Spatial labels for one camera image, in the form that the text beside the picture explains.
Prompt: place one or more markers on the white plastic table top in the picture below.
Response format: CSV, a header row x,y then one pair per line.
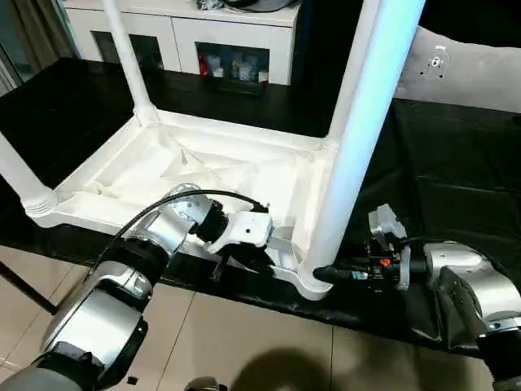
x,y
183,142

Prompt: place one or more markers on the white plastic table leg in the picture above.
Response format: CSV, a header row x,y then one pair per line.
x,y
130,61
20,167
366,122
354,69

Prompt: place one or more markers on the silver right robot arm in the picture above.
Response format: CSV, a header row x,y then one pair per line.
x,y
468,277

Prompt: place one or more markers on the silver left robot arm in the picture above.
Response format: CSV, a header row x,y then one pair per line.
x,y
154,240

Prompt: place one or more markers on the black mat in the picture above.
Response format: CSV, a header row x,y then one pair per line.
x,y
447,163

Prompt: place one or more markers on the small white jar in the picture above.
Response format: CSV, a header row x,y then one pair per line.
x,y
217,72
263,75

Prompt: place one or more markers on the grey cushion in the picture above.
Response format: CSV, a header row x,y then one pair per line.
x,y
468,77

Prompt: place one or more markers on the dark blue vertical panel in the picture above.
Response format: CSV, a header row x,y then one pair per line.
x,y
303,40

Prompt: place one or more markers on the white cabinet with glass doors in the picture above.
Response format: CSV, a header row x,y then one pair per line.
x,y
163,24

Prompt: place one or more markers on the grey bag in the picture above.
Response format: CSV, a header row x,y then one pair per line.
x,y
260,4

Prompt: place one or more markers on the brown curtain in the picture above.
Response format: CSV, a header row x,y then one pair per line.
x,y
32,36

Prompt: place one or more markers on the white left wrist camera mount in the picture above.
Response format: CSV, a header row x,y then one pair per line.
x,y
248,228

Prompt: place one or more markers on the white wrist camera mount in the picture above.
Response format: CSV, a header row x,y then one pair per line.
x,y
384,222
248,228

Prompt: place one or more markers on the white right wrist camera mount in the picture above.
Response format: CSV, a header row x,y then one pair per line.
x,y
384,222

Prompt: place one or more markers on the black metal frame bar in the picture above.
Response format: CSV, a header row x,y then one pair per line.
x,y
28,287

